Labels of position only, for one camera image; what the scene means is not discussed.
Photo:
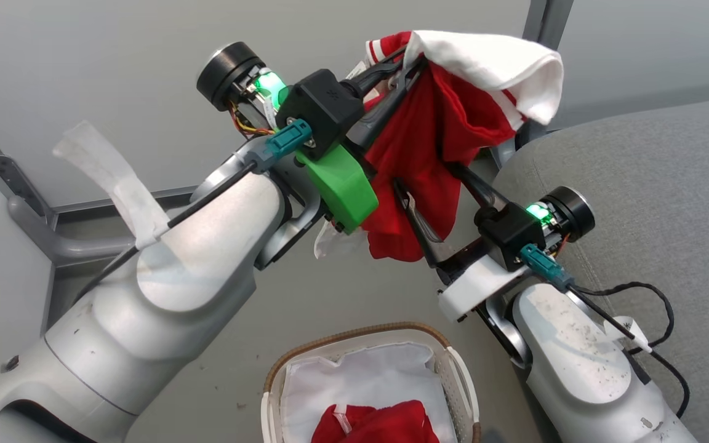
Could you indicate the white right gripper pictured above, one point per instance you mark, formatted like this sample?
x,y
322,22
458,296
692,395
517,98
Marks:
x,y
477,286

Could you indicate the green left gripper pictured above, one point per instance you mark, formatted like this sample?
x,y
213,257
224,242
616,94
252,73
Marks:
x,y
342,187

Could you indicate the red and white jersey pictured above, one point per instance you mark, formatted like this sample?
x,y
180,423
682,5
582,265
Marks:
x,y
416,154

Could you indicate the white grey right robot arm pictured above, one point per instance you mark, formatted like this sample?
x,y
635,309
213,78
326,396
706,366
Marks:
x,y
576,369

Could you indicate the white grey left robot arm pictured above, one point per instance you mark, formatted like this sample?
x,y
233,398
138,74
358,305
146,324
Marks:
x,y
194,264

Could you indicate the white basket liner cloth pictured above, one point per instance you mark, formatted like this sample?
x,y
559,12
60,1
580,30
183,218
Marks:
x,y
360,375

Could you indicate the white woven laundry basket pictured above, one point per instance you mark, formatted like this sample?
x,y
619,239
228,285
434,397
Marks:
x,y
277,375

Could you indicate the translucent plastic tag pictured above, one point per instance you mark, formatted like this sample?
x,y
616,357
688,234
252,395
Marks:
x,y
336,243

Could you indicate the grey fabric sofa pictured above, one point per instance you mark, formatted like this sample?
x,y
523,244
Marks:
x,y
656,197

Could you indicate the small white tape strip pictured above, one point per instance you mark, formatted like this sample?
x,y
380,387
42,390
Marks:
x,y
631,332

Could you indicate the plain red garment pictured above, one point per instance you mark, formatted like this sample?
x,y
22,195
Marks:
x,y
385,424

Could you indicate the large white tape strip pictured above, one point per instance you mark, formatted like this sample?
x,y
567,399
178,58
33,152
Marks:
x,y
120,187

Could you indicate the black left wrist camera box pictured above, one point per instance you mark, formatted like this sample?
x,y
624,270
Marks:
x,y
324,111

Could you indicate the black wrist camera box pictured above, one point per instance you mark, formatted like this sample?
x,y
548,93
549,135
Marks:
x,y
511,237
324,111

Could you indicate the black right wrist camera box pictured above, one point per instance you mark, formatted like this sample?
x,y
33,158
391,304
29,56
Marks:
x,y
511,237

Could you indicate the grey metal upright post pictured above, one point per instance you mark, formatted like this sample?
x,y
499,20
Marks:
x,y
545,21

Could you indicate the grey metal partition frame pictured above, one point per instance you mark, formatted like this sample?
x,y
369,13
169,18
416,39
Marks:
x,y
114,202

